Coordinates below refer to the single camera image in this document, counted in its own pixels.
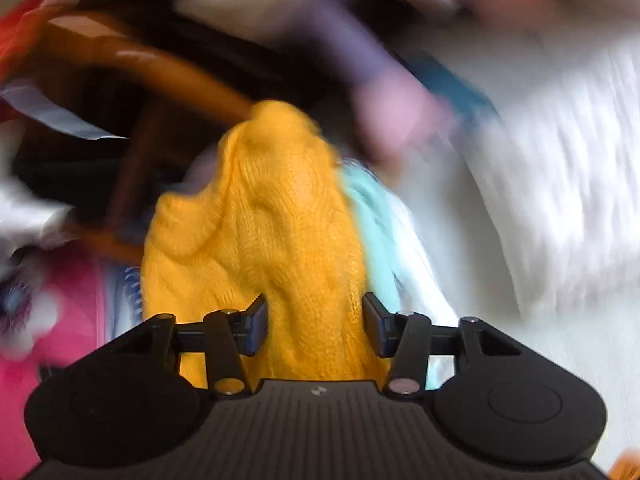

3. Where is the red orange cloth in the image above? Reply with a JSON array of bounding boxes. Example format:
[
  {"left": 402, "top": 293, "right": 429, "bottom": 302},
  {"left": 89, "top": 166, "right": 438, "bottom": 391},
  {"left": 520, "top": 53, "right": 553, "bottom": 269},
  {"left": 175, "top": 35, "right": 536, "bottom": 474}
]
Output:
[{"left": 0, "top": 0, "right": 86, "bottom": 81}]

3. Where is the magenta printed cloth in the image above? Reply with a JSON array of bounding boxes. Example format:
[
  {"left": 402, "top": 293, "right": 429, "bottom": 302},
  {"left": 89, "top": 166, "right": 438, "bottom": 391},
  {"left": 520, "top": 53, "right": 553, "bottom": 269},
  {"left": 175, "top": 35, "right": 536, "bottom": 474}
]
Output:
[{"left": 0, "top": 245, "right": 146, "bottom": 480}]

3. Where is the wooden chair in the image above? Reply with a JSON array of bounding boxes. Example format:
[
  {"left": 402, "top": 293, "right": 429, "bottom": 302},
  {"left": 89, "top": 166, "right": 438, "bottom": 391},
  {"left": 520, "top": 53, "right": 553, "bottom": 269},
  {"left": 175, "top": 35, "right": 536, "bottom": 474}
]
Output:
[{"left": 30, "top": 12, "right": 261, "bottom": 266}]

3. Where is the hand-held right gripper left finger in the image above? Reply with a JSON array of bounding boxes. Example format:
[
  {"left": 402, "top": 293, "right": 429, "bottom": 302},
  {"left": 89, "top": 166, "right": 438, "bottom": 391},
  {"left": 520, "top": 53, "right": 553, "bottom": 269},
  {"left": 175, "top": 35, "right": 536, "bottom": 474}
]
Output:
[{"left": 112, "top": 294, "right": 269, "bottom": 396}]

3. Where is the teal printed cloth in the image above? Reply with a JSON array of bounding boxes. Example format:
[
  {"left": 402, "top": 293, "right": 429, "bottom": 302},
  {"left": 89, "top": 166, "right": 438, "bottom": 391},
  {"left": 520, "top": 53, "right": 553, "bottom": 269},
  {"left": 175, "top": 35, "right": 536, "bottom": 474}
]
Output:
[{"left": 340, "top": 165, "right": 461, "bottom": 391}]

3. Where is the white quilted garment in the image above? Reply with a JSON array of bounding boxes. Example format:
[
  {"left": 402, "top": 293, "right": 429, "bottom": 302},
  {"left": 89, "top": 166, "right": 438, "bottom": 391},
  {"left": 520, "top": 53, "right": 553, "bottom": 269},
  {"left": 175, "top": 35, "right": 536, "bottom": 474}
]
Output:
[{"left": 450, "top": 45, "right": 640, "bottom": 316}]

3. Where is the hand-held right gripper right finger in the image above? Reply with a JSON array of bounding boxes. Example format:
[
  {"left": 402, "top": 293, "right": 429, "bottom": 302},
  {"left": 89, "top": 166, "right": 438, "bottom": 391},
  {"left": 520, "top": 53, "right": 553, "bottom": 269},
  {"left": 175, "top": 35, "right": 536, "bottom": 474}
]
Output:
[{"left": 362, "top": 292, "right": 518, "bottom": 397}]

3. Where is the yellow knit sweater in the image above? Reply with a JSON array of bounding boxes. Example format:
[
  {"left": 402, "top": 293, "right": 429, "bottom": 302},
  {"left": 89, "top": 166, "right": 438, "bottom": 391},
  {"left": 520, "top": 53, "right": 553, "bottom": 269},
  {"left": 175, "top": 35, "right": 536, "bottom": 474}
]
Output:
[{"left": 141, "top": 100, "right": 396, "bottom": 392}]

